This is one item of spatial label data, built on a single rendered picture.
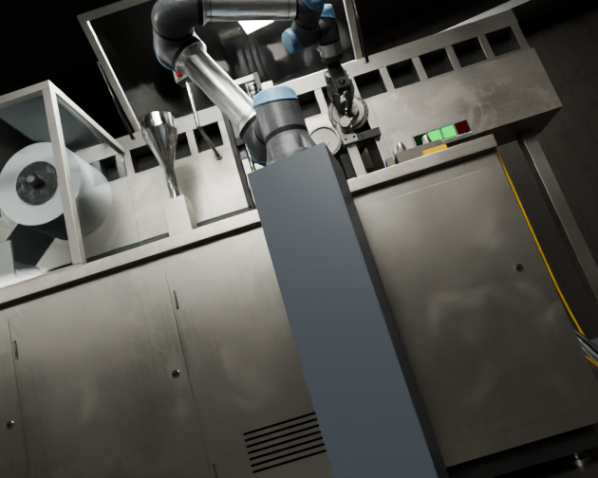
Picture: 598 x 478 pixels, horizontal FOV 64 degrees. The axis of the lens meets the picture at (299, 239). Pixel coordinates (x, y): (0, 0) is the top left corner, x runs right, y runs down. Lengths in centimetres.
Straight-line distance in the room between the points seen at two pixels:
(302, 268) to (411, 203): 47
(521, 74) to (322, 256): 154
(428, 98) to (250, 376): 143
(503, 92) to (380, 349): 154
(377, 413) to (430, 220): 60
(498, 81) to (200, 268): 153
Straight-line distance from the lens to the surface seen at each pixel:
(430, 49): 237
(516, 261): 144
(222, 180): 214
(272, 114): 124
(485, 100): 228
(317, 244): 106
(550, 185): 238
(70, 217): 169
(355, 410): 105
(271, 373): 136
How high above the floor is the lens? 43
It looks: 15 degrees up
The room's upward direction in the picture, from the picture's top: 17 degrees counter-clockwise
